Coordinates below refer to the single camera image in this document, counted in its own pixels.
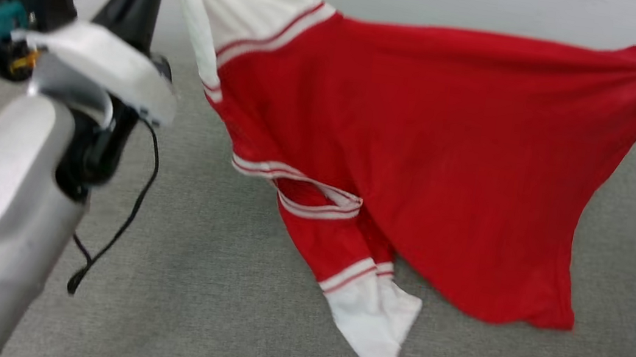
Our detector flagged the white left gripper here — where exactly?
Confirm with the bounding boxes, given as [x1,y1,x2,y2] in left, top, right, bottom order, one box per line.
[2,0,192,128]

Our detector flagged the red and white garment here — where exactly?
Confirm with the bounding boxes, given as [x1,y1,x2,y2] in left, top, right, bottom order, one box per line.
[89,0,636,357]

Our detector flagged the grey fabric sofa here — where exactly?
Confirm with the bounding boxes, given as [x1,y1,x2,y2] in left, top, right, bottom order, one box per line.
[0,20,636,357]

